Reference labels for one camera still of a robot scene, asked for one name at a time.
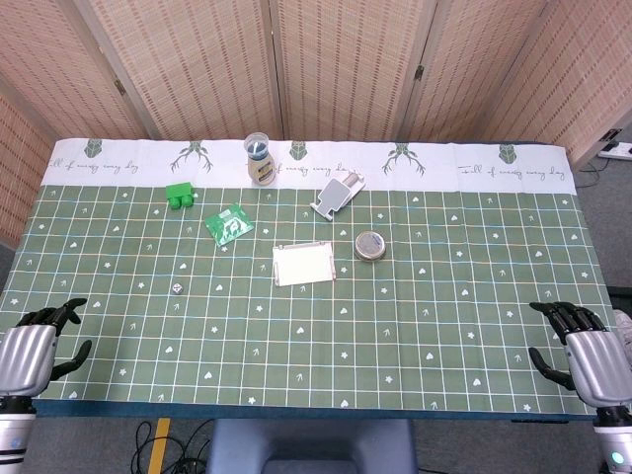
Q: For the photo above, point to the bottle with blue cap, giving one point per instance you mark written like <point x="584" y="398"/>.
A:
<point x="260" y="160"/>

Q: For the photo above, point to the round metal tin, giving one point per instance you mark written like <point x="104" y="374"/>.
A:
<point x="370" y="246"/>

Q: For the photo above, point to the woven folding screen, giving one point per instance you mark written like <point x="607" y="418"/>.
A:
<point x="316" y="64"/>

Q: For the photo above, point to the white power strip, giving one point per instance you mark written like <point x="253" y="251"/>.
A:
<point x="615" y="149"/>

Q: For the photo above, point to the green grid tablecloth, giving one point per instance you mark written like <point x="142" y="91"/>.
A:
<point x="316" y="296"/>

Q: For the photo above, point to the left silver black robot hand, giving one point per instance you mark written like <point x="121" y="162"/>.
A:
<point x="27" y="353"/>

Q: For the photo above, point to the white rectangular tray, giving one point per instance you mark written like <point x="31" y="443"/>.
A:
<point x="303" y="264"/>

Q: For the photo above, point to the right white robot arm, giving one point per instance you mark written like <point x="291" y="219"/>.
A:
<point x="614" y="439"/>

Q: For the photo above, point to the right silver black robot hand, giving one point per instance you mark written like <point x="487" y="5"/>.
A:
<point x="592" y="358"/>

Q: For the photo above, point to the white phone stand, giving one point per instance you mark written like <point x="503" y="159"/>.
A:
<point x="338" y="193"/>

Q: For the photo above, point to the yellow floor tape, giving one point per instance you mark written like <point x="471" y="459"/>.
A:
<point x="159" y="446"/>

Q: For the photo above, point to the green toy block vehicle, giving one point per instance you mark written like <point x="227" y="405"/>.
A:
<point x="180" y="194"/>

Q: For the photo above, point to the green plastic snack packet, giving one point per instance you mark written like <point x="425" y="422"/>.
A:
<point x="229" y="225"/>

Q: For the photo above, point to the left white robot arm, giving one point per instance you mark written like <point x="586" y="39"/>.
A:
<point x="12" y="434"/>

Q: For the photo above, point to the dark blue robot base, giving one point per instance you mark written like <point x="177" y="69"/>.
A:
<point x="311" y="447"/>

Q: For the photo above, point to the small white die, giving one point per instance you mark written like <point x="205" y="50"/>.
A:
<point x="178" y="288"/>

